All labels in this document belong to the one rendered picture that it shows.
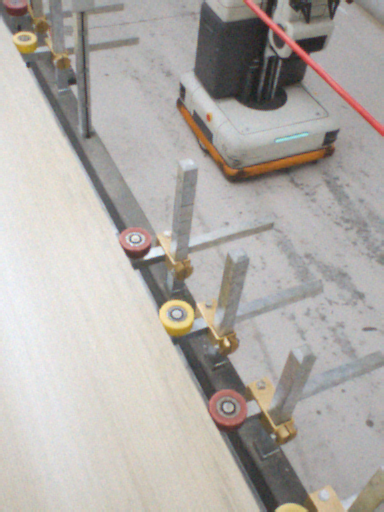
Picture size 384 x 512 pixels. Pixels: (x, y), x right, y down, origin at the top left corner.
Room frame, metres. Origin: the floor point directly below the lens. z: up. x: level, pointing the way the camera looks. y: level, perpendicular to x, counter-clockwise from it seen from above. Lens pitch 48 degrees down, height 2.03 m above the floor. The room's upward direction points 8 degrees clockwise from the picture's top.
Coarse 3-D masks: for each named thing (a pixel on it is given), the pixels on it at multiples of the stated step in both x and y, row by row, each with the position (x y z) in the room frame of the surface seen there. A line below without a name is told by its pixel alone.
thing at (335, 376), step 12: (360, 360) 0.81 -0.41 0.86; (372, 360) 0.82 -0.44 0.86; (324, 372) 0.77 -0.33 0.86; (336, 372) 0.77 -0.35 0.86; (348, 372) 0.77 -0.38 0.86; (360, 372) 0.79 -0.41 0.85; (312, 384) 0.73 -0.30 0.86; (324, 384) 0.73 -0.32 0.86; (336, 384) 0.75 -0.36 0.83; (300, 396) 0.70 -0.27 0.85; (252, 408) 0.65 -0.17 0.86; (252, 420) 0.64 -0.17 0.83
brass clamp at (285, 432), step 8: (248, 384) 0.70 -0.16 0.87; (256, 384) 0.70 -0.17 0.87; (248, 392) 0.69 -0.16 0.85; (256, 392) 0.68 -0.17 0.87; (264, 392) 0.69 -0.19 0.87; (272, 392) 0.69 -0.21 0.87; (248, 400) 0.69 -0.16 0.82; (256, 400) 0.67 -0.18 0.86; (264, 400) 0.67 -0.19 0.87; (264, 408) 0.65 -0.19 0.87; (264, 416) 0.64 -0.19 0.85; (264, 424) 0.63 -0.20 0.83; (272, 424) 0.62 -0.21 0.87; (280, 424) 0.62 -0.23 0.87; (288, 424) 0.62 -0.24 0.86; (272, 432) 0.61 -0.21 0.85; (280, 432) 0.60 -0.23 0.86; (288, 432) 0.60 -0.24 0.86; (296, 432) 0.61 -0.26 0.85; (272, 440) 0.59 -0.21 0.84; (280, 440) 0.59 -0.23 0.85; (288, 440) 0.60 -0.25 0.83
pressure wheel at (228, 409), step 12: (216, 396) 0.64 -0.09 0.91; (228, 396) 0.64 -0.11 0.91; (240, 396) 0.65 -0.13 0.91; (216, 408) 0.61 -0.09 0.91; (228, 408) 0.61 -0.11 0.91; (240, 408) 0.62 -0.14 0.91; (216, 420) 0.59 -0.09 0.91; (228, 420) 0.59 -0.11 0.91; (240, 420) 0.59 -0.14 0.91; (228, 432) 0.58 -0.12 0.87
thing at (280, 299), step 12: (288, 288) 1.01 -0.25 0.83; (300, 288) 1.02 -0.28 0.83; (312, 288) 1.02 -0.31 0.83; (252, 300) 0.96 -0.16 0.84; (264, 300) 0.96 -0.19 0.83; (276, 300) 0.97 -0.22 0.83; (288, 300) 0.98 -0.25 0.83; (240, 312) 0.92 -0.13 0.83; (252, 312) 0.93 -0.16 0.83; (264, 312) 0.95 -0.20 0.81; (204, 324) 0.87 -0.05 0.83; (180, 336) 0.82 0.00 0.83; (192, 336) 0.84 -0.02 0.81
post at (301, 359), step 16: (304, 352) 0.64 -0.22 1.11; (288, 368) 0.64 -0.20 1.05; (304, 368) 0.62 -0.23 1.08; (288, 384) 0.62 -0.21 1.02; (304, 384) 0.63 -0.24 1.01; (272, 400) 0.64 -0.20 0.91; (288, 400) 0.62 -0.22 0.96; (272, 416) 0.63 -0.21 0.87; (288, 416) 0.63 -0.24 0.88; (272, 448) 0.63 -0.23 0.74
